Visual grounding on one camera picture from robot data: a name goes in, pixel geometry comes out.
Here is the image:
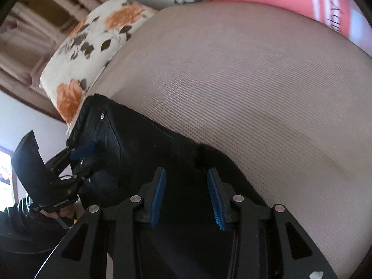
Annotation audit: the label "brown striped curtain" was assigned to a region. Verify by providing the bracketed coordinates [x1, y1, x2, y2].
[0, 0, 117, 120]

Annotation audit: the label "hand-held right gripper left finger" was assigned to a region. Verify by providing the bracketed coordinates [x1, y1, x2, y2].
[38, 167, 167, 279]

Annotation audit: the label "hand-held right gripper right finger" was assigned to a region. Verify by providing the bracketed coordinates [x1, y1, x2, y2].
[206, 168, 339, 279]

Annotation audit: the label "person's left hand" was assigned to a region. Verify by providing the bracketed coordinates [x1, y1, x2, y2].
[41, 203, 80, 225]

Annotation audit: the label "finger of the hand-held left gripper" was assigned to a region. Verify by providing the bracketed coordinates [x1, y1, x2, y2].
[70, 158, 100, 187]
[46, 142, 98, 173]

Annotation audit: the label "floral pillow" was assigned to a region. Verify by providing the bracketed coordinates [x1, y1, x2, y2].
[39, 0, 159, 134]

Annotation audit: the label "bright window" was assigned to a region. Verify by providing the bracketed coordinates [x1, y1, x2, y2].
[0, 145, 16, 207]

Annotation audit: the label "dark wooden bed frame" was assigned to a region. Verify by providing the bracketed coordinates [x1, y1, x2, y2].
[0, 81, 69, 124]

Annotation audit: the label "person's left forearm dark sleeve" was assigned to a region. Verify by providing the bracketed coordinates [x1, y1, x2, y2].
[0, 195, 72, 255]

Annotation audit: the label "bed with beige sheet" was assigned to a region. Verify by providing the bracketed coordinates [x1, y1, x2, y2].
[96, 1, 372, 279]

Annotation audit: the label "black pants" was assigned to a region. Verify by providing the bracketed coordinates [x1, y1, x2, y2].
[66, 94, 273, 279]

